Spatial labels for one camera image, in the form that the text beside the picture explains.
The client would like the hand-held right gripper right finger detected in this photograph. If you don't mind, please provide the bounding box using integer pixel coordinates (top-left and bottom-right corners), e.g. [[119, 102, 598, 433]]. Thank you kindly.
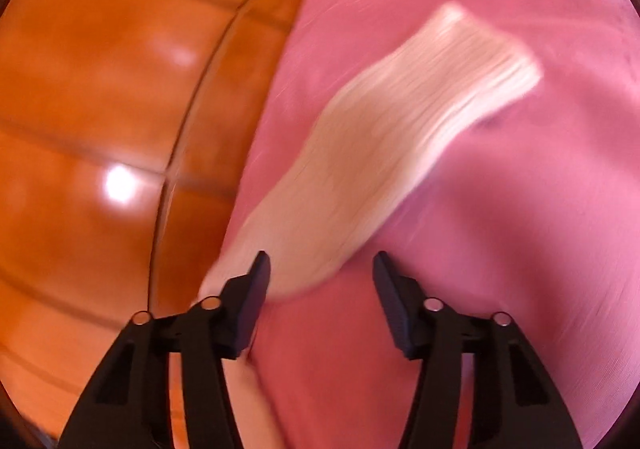
[[372, 250, 583, 449]]

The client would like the pink bedspread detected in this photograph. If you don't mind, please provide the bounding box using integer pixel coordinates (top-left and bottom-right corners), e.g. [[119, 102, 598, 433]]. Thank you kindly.
[[220, 0, 640, 449]]

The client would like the white knitted sweater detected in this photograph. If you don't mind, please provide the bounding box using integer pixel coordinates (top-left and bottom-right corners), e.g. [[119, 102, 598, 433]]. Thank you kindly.
[[192, 2, 546, 449]]

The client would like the wooden headboard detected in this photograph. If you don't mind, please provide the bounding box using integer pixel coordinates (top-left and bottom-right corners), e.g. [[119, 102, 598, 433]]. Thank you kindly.
[[0, 0, 332, 449]]

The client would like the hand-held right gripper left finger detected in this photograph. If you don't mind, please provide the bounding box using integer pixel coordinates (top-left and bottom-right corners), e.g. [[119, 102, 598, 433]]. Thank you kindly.
[[59, 250, 272, 449]]

